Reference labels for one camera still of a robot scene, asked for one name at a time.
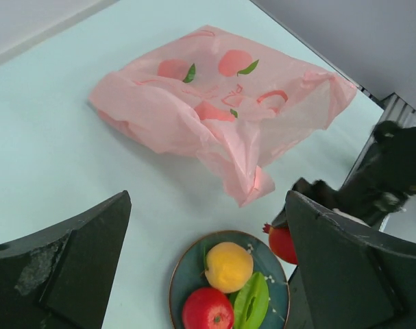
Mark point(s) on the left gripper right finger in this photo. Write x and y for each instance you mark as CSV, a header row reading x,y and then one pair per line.
x,y
348,275

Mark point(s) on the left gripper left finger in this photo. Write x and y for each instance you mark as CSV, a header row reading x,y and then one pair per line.
x,y
62,276

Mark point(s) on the red fake pomegranate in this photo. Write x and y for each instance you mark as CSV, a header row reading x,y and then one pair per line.
x,y
281,243

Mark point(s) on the green fake star fruit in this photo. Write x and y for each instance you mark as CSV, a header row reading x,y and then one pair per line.
x,y
250,304

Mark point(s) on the orange fake fruit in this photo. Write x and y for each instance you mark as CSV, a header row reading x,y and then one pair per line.
x,y
228,267

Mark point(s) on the dark blue ceramic plate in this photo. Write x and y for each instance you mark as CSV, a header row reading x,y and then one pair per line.
x,y
187,276

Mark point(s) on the red fake apple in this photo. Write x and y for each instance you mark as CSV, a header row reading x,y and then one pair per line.
x,y
207,308

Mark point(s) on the pink plastic bag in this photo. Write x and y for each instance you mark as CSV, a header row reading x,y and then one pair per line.
x,y
234,104

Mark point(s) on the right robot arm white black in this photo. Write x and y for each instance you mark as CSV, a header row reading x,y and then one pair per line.
x,y
383,182

